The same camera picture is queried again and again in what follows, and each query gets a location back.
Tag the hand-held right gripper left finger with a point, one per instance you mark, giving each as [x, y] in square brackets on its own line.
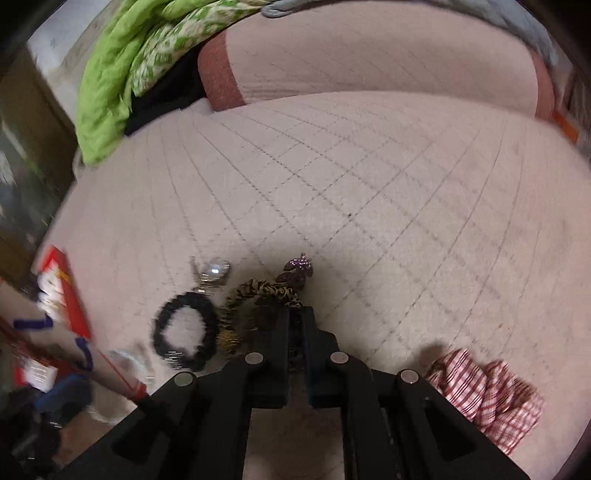
[272, 350]

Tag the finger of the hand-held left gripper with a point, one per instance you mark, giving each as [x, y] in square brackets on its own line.
[64, 392]

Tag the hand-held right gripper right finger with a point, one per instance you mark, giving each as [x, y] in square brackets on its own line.
[310, 369]

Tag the leopard print scrunchie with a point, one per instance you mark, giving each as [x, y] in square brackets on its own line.
[240, 295]

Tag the red cardboard box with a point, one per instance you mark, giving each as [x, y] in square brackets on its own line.
[69, 300]

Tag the black scrunchie with pearls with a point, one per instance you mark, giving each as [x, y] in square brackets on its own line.
[210, 323]

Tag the purple sequin hair clip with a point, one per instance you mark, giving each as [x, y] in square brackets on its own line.
[295, 272]

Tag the silver wristwatch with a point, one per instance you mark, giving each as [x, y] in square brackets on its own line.
[214, 270]

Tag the red plaid scrunchie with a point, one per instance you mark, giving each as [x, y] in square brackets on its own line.
[480, 397]

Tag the dark wooden cabinet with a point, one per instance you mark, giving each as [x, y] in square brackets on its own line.
[27, 152]

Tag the black cloth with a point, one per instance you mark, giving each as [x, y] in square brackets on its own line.
[166, 97]

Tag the pink bolster pillow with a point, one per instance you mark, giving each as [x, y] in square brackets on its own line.
[369, 60]

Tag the green blanket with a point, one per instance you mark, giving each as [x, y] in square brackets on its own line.
[111, 69]

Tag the orange packet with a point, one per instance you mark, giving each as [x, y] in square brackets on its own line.
[565, 125]

